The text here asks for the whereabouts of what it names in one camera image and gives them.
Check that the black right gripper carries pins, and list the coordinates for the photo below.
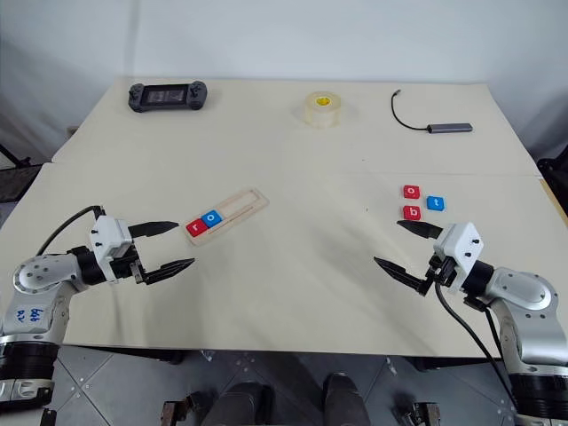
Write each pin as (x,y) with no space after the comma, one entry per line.
(439,271)

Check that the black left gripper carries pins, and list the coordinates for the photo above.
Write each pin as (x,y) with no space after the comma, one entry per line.
(126,266)

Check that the red letter b tile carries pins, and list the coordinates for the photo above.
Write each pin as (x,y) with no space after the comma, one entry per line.
(412,212)

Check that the red letter r tile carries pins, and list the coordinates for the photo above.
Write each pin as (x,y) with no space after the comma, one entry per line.
(195,227)

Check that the blue letter t tile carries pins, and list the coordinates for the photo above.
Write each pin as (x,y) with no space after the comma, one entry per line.
(436,202)

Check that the blue letter o tile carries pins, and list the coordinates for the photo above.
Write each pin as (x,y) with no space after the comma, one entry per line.
(210,218)

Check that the red letter o tile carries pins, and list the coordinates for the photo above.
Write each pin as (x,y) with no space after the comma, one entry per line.
(411,191)

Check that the wooden letter tray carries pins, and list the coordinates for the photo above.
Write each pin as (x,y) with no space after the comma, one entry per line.
(242,205)

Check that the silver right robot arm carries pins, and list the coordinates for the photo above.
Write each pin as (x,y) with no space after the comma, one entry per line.
(523,297)

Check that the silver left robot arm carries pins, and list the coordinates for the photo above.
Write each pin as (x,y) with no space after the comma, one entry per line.
(40,275)

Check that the dark grey handheld game controller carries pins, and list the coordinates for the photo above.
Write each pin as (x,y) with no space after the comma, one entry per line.
(166,97)

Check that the black stand with mesh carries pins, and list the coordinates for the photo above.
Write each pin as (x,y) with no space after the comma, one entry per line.
(15,182)

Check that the clear tape roll yellow core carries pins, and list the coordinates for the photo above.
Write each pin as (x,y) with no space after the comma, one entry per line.
(323,111)

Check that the dark rounded shape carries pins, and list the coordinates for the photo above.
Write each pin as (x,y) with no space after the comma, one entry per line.
(244,406)
(346,401)

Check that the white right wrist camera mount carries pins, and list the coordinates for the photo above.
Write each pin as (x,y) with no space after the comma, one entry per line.
(461,244)

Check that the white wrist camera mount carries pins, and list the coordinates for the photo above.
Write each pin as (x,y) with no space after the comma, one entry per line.
(108,235)
(461,244)

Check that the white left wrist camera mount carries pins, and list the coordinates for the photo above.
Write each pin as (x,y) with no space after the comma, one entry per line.
(108,235)

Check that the black equipment frame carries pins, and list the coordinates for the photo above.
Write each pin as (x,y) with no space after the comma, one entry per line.
(554,177)

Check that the brown metal bracket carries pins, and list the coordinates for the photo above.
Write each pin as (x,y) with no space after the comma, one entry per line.
(175,412)
(421,412)

